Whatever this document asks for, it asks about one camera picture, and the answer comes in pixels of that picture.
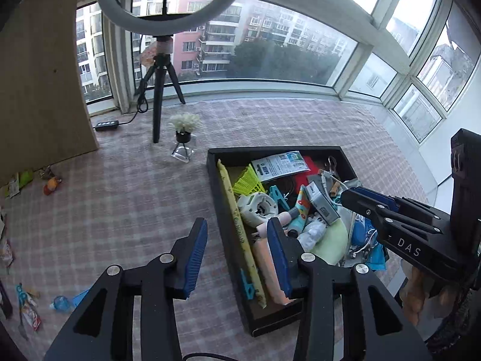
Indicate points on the person right hand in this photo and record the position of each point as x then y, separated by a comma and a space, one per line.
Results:
418, 305

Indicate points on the light green cloth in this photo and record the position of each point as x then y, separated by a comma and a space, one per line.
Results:
333, 246

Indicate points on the metal clamp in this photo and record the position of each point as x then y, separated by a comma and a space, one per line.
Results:
331, 165

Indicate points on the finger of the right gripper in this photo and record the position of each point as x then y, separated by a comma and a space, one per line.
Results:
387, 201

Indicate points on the red cloth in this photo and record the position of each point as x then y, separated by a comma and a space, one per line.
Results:
300, 179

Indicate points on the big blue clothes peg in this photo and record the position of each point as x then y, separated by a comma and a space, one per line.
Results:
21, 295

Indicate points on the green plastic tube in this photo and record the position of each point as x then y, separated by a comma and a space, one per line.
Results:
25, 178

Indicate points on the metal carabiner clip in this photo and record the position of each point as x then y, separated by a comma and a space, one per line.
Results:
46, 173

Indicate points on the teal clothes peg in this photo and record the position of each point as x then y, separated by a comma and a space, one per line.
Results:
248, 285
279, 199

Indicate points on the wooden clothes peg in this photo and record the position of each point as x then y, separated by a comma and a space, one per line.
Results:
334, 190

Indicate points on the white flower vase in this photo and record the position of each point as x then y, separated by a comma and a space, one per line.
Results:
185, 124

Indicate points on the grey plastic spoon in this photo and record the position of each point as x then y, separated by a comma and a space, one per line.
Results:
21, 324

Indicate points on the wooden backboard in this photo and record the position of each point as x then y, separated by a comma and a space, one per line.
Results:
44, 118

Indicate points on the orange label box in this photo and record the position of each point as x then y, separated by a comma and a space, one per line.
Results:
262, 255

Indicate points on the yellow shuttlecock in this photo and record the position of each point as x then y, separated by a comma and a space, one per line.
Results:
248, 183

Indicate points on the orange toy keychain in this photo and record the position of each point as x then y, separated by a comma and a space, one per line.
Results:
51, 185

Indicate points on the black tripod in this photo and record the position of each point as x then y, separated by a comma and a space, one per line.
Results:
161, 67

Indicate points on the clear plastic bag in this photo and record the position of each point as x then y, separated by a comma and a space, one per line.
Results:
312, 233

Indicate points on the white round fan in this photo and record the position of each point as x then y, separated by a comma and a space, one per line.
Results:
256, 208

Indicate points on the long yellow sachet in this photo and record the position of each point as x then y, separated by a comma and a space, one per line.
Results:
242, 236

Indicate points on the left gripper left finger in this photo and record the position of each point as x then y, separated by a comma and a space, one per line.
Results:
101, 326

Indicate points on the blue phone stand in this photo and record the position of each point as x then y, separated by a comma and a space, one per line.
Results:
76, 300

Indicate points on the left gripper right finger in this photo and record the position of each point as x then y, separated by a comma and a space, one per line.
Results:
373, 322

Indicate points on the blue sanitizer bottle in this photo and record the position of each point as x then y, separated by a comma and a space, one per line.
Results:
61, 304

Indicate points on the red coffee mate sachet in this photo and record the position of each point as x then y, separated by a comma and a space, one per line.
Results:
30, 313

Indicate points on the blue white product package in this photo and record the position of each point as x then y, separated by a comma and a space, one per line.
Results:
279, 165

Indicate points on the small red snack sachet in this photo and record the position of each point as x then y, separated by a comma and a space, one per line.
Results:
6, 254

